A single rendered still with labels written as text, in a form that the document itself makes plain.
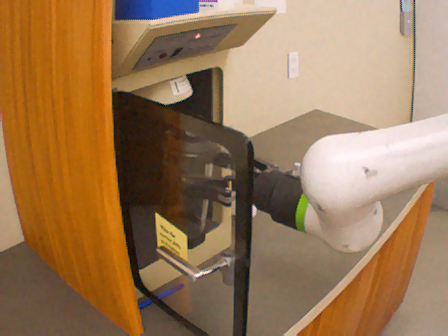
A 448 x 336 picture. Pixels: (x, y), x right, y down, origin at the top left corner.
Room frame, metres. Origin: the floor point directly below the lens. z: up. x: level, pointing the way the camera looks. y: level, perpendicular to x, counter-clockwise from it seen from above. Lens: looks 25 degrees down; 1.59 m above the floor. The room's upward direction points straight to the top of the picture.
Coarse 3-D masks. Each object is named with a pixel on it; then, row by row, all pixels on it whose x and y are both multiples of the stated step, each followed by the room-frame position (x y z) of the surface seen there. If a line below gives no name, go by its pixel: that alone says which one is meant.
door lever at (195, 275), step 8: (160, 248) 0.56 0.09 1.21; (168, 248) 0.56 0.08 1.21; (160, 256) 0.55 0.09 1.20; (168, 256) 0.54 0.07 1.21; (176, 256) 0.54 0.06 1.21; (176, 264) 0.53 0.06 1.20; (184, 264) 0.52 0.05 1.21; (216, 264) 0.53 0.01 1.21; (224, 264) 0.53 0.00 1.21; (184, 272) 0.51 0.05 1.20; (192, 272) 0.51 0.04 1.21; (200, 272) 0.50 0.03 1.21; (208, 272) 0.51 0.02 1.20; (224, 272) 0.53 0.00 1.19; (192, 280) 0.50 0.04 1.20; (200, 280) 0.50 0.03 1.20
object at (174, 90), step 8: (168, 80) 0.88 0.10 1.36; (176, 80) 0.90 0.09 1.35; (184, 80) 0.92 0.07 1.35; (144, 88) 0.86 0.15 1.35; (152, 88) 0.87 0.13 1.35; (160, 88) 0.87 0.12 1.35; (168, 88) 0.88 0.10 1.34; (176, 88) 0.89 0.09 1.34; (184, 88) 0.91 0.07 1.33; (144, 96) 0.86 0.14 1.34; (152, 96) 0.86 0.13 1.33; (160, 96) 0.86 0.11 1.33; (168, 96) 0.87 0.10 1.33; (176, 96) 0.88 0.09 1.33; (184, 96) 0.90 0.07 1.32
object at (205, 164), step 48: (144, 144) 0.66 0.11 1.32; (192, 144) 0.57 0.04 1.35; (240, 144) 0.51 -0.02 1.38; (144, 192) 0.67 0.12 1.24; (192, 192) 0.58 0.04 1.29; (240, 192) 0.51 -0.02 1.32; (144, 240) 0.68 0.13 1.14; (192, 240) 0.58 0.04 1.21; (240, 240) 0.51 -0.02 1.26; (144, 288) 0.70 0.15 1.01; (192, 288) 0.59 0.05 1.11; (240, 288) 0.51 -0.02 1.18
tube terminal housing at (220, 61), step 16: (112, 0) 0.75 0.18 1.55; (112, 16) 0.75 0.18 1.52; (176, 64) 0.86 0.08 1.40; (192, 64) 0.89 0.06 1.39; (208, 64) 0.92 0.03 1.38; (224, 64) 0.96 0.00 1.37; (112, 80) 0.75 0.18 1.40; (128, 80) 0.77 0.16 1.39; (144, 80) 0.80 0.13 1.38; (160, 80) 0.83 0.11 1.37; (224, 80) 0.96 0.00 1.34; (224, 96) 0.96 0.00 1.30; (224, 112) 0.96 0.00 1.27
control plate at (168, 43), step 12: (168, 36) 0.72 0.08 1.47; (180, 36) 0.75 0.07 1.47; (192, 36) 0.78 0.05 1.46; (204, 36) 0.81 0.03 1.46; (216, 36) 0.84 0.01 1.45; (156, 48) 0.73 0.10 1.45; (168, 48) 0.76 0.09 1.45; (192, 48) 0.82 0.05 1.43; (204, 48) 0.85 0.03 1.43; (144, 60) 0.74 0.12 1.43; (156, 60) 0.77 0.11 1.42
